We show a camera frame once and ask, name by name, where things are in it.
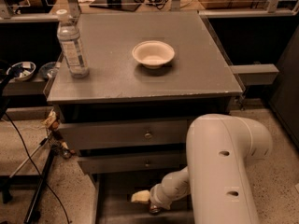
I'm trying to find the red coke can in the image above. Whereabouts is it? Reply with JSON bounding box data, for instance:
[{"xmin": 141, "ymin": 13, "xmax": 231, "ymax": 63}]
[{"xmin": 149, "ymin": 203, "xmax": 162, "ymax": 215}]

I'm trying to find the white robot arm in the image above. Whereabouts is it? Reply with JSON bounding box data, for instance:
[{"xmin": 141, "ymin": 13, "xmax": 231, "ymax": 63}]
[{"xmin": 131, "ymin": 114, "xmax": 273, "ymax": 224}]

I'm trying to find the grey open bottom drawer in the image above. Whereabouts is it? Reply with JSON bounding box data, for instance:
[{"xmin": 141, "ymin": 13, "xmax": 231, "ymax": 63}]
[{"xmin": 94, "ymin": 169, "xmax": 194, "ymax": 224}]

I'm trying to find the grey middle drawer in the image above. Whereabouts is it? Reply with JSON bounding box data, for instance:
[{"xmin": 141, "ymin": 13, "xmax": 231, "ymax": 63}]
[{"xmin": 78, "ymin": 150, "xmax": 186, "ymax": 174}]

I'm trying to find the grey top drawer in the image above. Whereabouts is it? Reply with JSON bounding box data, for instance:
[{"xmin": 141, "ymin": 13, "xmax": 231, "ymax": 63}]
[{"xmin": 58, "ymin": 117, "xmax": 196, "ymax": 150}]

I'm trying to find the grey drawer cabinet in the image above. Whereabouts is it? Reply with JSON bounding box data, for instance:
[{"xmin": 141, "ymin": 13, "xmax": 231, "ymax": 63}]
[{"xmin": 43, "ymin": 10, "xmax": 244, "ymax": 224}]

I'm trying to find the black tripod stand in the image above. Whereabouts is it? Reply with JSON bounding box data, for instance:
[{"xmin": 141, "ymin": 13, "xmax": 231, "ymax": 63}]
[{"xmin": 0, "ymin": 137, "xmax": 54, "ymax": 224}]

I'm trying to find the white paper bowl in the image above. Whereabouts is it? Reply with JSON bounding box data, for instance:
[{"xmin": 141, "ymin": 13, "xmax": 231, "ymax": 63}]
[{"xmin": 132, "ymin": 40, "xmax": 175, "ymax": 69}]

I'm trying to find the dark blue bowl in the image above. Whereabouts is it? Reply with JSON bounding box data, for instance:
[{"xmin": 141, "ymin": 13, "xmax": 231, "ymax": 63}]
[{"xmin": 38, "ymin": 62, "xmax": 60, "ymax": 80}]

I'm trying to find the white bowl with items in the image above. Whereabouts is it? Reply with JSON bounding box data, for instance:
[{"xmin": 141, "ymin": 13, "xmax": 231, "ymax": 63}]
[{"xmin": 7, "ymin": 62, "xmax": 36, "ymax": 81}]

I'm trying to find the grey side shelf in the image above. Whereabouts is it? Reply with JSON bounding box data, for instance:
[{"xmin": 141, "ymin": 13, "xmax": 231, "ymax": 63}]
[{"xmin": 231, "ymin": 63, "xmax": 279, "ymax": 86}]

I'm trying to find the clear plastic water bottle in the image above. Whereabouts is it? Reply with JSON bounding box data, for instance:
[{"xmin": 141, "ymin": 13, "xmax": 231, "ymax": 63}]
[{"xmin": 56, "ymin": 9, "xmax": 89, "ymax": 77}]

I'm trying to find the black monitor base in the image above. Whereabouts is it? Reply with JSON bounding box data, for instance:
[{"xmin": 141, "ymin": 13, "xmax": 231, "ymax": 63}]
[{"xmin": 89, "ymin": 0, "xmax": 141, "ymax": 12}]

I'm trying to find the black floor cable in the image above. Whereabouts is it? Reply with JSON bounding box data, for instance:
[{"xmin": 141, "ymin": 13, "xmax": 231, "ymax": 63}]
[{"xmin": 3, "ymin": 111, "xmax": 73, "ymax": 224}]

